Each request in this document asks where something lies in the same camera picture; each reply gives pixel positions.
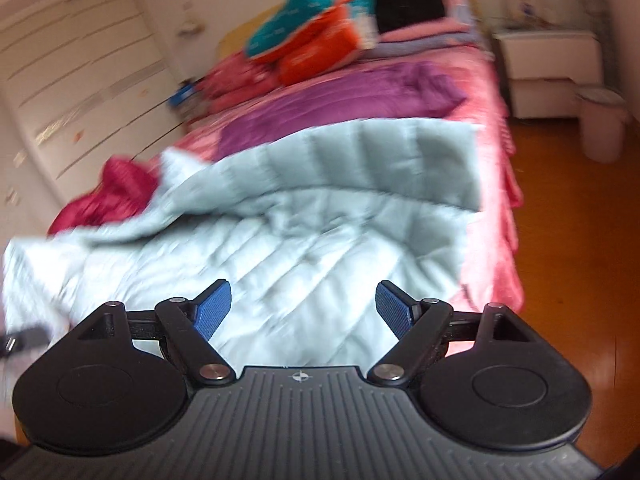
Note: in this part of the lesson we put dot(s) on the black cushion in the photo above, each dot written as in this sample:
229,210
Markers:
410,2

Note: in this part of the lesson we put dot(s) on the pink printed rolled quilt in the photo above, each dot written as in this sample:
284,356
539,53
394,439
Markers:
240,82

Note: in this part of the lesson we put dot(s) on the teal and orange quilt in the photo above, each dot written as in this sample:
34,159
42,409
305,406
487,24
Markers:
310,35

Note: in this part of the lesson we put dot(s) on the grey blue folded blanket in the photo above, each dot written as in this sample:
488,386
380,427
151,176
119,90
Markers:
425,47

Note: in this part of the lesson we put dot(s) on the purple down jacket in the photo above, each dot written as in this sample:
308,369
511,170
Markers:
350,100

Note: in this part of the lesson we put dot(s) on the dark red down jacket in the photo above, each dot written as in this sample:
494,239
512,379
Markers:
110,195

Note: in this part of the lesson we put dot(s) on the white nightstand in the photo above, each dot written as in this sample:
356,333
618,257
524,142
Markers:
550,70

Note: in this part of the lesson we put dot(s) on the blue box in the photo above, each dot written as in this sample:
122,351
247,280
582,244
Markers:
182,95

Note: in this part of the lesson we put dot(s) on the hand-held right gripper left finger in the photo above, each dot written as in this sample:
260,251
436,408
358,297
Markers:
214,310

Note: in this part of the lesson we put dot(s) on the white wardrobe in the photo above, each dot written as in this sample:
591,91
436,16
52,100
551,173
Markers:
75,85

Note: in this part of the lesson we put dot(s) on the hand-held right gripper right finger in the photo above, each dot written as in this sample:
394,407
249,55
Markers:
395,310

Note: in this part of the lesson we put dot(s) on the yellow printed headboard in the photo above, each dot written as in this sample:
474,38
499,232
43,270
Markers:
235,35

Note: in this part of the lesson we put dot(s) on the light blue down jacket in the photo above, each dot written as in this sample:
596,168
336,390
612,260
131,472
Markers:
300,240

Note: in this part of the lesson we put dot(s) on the pink heart print bed blanket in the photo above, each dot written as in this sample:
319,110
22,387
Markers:
492,240

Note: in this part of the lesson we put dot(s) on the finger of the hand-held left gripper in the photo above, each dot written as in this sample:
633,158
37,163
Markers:
27,337

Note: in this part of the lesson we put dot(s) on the pink waste bin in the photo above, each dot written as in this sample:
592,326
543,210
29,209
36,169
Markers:
602,125

